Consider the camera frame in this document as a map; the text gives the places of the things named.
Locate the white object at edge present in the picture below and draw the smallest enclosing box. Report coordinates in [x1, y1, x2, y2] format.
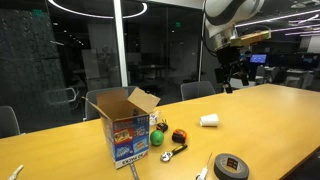
[8, 165, 24, 180]

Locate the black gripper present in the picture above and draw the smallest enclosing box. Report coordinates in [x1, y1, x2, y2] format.
[215, 46, 249, 94]

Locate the yellow wrist camera mount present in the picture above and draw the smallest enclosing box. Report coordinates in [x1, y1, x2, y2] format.
[230, 31, 271, 47]

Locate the grey office chair left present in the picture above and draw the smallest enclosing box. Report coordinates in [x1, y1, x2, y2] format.
[0, 106, 20, 138]

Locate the small black tape measure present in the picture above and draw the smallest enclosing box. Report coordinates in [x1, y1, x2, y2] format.
[156, 120, 168, 132]

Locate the black duct tape roll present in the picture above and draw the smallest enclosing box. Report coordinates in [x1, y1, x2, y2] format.
[214, 153, 249, 180]

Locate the white paper cup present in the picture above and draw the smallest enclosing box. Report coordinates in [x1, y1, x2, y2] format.
[199, 114, 219, 127]

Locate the lit computer monitor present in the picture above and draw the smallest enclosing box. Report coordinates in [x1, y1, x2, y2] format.
[250, 54, 267, 64]

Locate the white metal pillar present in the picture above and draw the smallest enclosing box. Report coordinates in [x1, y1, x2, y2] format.
[113, 0, 128, 87]

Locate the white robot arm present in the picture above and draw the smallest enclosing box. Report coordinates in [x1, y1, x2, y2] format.
[203, 0, 264, 93]

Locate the green ball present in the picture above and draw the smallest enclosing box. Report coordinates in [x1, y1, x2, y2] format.
[150, 130, 164, 146]

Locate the grey office chair right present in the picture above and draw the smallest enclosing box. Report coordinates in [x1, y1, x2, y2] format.
[180, 81, 215, 101]

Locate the open cardboard snack box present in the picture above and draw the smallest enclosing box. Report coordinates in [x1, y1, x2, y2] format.
[92, 87, 160, 169]

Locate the yellow handled ratchet wrench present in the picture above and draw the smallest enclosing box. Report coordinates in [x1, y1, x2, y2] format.
[160, 144, 188, 162]

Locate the orange black tape measure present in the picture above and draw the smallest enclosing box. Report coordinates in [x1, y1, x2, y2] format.
[172, 129, 187, 143]

